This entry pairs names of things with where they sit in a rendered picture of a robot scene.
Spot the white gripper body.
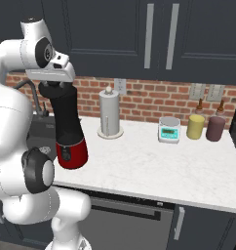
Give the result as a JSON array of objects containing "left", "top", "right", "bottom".
[{"left": 25, "top": 61, "right": 76, "bottom": 84}]

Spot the black blender lid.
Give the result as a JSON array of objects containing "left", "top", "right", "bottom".
[{"left": 38, "top": 81, "right": 78, "bottom": 100}]

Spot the black blender with red base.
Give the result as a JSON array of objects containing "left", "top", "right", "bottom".
[{"left": 50, "top": 92, "right": 90, "bottom": 171}]

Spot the dark grey tap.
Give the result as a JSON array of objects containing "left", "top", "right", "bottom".
[{"left": 14, "top": 79, "right": 50, "bottom": 118}]

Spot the dark grey sink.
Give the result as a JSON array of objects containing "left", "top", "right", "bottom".
[{"left": 25, "top": 112, "right": 60, "bottom": 161}]

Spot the grey paper towel holder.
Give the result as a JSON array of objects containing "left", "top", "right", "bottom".
[{"left": 97, "top": 86, "right": 125, "bottom": 140}]

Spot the dark upper cupboard door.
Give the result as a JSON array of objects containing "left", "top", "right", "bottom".
[
  {"left": 0, "top": 0, "right": 44, "bottom": 57},
  {"left": 41, "top": 0, "right": 160, "bottom": 81},
  {"left": 157, "top": 0, "right": 236, "bottom": 86}
]

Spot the dark cupboard door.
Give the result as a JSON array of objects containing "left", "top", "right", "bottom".
[
  {"left": 0, "top": 0, "right": 44, "bottom": 57},
  {"left": 41, "top": 0, "right": 160, "bottom": 81},
  {"left": 157, "top": 0, "right": 236, "bottom": 86},
  {"left": 0, "top": 198, "right": 55, "bottom": 250},
  {"left": 166, "top": 203, "right": 236, "bottom": 250}
]

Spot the white digital kitchen scale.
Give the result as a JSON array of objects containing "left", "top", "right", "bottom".
[{"left": 157, "top": 115, "right": 182, "bottom": 145}]

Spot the brown bottle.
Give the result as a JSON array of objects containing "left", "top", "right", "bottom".
[
  {"left": 216, "top": 99, "right": 226, "bottom": 118},
  {"left": 195, "top": 98, "right": 205, "bottom": 116}
]

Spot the yellow canister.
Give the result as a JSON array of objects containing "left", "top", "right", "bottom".
[{"left": 185, "top": 113, "right": 207, "bottom": 141}]

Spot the dark lower cupboard door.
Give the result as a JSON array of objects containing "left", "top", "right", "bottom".
[
  {"left": 0, "top": 198, "right": 55, "bottom": 250},
  {"left": 166, "top": 203, "right": 236, "bottom": 250}
]

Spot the grey dishwasher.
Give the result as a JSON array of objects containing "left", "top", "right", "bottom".
[{"left": 78, "top": 190, "right": 176, "bottom": 250}]

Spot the purple canister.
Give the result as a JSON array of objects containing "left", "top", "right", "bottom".
[{"left": 205, "top": 115, "right": 227, "bottom": 143}]

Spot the grey wall socket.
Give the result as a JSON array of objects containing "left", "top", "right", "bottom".
[
  {"left": 206, "top": 84, "right": 226, "bottom": 103},
  {"left": 113, "top": 77, "right": 127, "bottom": 96},
  {"left": 189, "top": 83, "right": 207, "bottom": 101}
]

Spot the dark dishwasher handle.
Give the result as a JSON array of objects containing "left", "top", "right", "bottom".
[{"left": 90, "top": 203, "right": 163, "bottom": 222}]

